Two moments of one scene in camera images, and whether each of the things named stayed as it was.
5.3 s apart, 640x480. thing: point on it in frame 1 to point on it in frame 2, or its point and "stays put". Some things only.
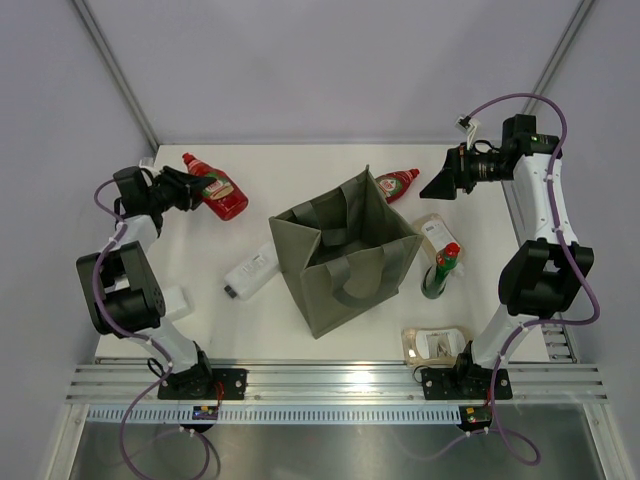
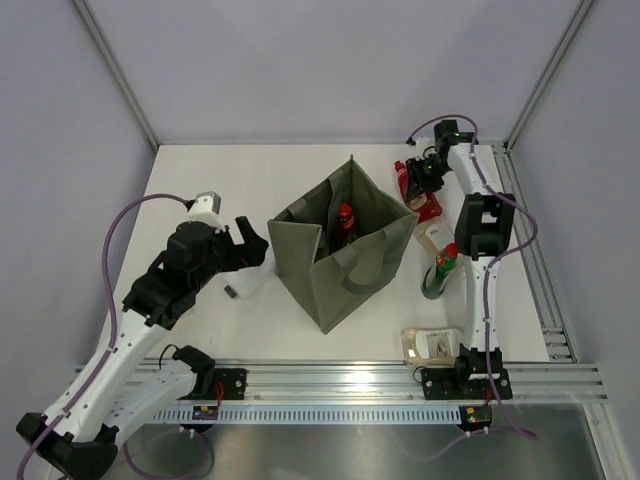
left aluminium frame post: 117,73 stays put
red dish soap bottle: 224,197 to 345,214
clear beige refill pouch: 439,346 stays put
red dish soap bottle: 394,185 to 425,205
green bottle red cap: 435,279 stays put
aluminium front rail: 336,384 stays put
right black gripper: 455,174 to 416,181
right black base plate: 464,384 stays put
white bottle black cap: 247,278 stays put
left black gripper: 184,183 to 249,254
